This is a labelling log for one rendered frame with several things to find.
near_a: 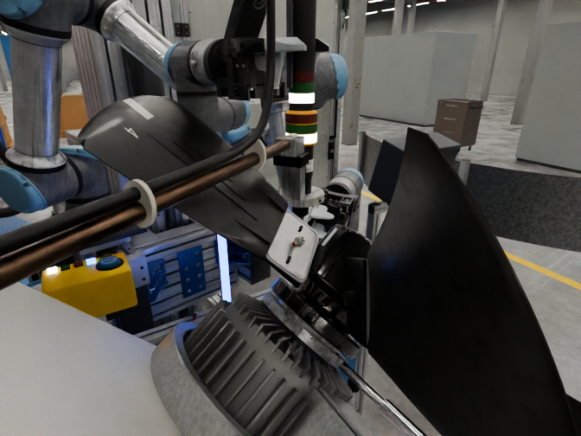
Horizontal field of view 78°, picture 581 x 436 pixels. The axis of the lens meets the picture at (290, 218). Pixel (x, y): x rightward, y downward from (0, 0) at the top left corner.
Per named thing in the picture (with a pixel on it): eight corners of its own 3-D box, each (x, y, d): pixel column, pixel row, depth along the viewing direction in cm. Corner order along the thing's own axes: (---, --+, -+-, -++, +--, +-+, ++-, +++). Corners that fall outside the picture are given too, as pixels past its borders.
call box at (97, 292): (54, 337, 72) (40, 292, 67) (54, 310, 79) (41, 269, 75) (139, 310, 79) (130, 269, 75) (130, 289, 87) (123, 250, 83)
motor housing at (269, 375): (329, 505, 45) (393, 419, 47) (203, 482, 31) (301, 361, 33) (249, 381, 63) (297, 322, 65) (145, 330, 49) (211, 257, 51)
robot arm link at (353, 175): (364, 197, 99) (367, 167, 96) (355, 211, 89) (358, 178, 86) (335, 194, 101) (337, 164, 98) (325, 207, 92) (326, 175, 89)
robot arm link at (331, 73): (242, 136, 138) (296, 41, 89) (277, 133, 144) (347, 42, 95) (250, 166, 136) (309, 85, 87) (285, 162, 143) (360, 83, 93)
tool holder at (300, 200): (309, 215, 48) (311, 141, 44) (262, 208, 50) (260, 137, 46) (330, 195, 55) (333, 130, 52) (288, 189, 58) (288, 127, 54)
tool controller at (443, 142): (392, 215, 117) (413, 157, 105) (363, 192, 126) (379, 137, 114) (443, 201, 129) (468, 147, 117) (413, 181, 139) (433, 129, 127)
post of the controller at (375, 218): (369, 260, 122) (374, 206, 115) (363, 257, 124) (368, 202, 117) (376, 258, 124) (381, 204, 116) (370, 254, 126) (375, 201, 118)
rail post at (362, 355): (352, 437, 155) (367, 281, 124) (346, 430, 158) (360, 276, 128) (360, 432, 157) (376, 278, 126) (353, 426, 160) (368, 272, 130)
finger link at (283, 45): (307, 90, 44) (269, 86, 51) (307, 35, 42) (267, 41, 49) (285, 91, 43) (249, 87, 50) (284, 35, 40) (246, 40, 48)
